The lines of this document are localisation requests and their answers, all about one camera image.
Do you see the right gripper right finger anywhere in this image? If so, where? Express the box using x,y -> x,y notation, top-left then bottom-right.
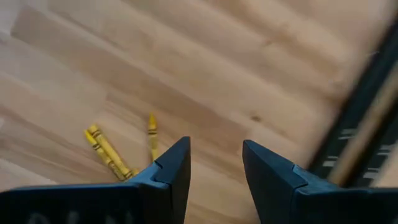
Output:
242,139 -> 398,224

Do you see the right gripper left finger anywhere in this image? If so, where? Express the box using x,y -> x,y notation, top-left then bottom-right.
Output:
0,136 -> 191,224

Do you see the yellow crayon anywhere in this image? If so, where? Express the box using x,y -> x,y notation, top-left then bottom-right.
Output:
83,129 -> 127,182
88,123 -> 133,180
147,111 -> 160,163

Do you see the black plastic basket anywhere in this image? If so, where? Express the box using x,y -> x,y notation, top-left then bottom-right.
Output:
306,18 -> 398,189

